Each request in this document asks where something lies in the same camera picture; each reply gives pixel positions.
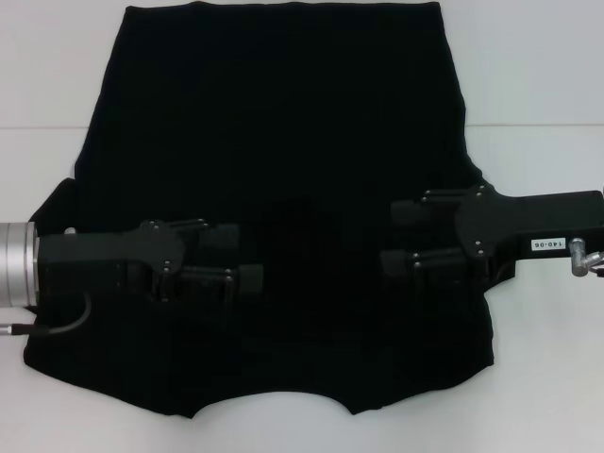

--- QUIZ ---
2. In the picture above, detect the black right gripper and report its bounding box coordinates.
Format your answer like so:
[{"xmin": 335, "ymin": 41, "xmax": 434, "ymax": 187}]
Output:
[{"xmin": 378, "ymin": 185, "xmax": 604, "ymax": 285}]

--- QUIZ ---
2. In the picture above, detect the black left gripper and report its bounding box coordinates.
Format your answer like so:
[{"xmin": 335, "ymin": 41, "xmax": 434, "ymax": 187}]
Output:
[{"xmin": 36, "ymin": 217, "xmax": 243, "ymax": 304}]

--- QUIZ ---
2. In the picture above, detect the black t-shirt with FREE print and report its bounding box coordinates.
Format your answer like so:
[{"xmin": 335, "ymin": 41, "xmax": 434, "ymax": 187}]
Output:
[{"xmin": 22, "ymin": 1, "xmax": 520, "ymax": 419}]

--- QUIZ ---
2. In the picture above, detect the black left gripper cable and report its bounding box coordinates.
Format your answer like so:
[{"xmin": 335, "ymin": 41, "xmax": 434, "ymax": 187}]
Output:
[{"xmin": 0, "ymin": 291, "xmax": 93, "ymax": 337}]

